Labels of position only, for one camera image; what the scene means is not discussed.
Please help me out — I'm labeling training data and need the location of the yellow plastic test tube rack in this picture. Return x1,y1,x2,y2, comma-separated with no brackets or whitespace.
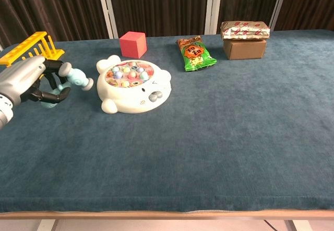
0,31,65,67

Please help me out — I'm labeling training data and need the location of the red foam cube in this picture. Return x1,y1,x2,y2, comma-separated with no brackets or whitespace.
119,31,148,59

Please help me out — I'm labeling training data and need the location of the silver foil packet red print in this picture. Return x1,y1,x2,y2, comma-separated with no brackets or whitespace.
220,20,270,41

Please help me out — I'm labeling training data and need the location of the white metal frame post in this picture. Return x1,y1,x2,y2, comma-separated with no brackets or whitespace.
268,0,290,32
204,0,224,35
96,0,120,39

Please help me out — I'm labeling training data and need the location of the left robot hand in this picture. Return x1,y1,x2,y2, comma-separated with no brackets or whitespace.
0,55,71,107

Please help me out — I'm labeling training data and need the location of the teal velvet table cloth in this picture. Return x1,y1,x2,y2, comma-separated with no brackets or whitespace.
0,29,334,214

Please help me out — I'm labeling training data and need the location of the light blue toy hammer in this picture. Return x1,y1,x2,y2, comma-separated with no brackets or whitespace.
41,62,94,110

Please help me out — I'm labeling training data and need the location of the dark brown curtain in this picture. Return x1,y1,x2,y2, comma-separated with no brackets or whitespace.
0,0,334,50

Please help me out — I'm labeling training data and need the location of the green snack packet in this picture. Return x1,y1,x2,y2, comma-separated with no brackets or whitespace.
175,35,218,72

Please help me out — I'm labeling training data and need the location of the white table leg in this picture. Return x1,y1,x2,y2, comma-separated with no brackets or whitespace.
285,220,313,231
36,219,59,231

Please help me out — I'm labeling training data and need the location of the white bear whack toy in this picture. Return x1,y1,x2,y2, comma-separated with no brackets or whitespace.
96,55,172,115

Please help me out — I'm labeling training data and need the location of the brown cardboard box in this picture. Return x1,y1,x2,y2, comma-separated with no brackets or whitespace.
222,38,267,60

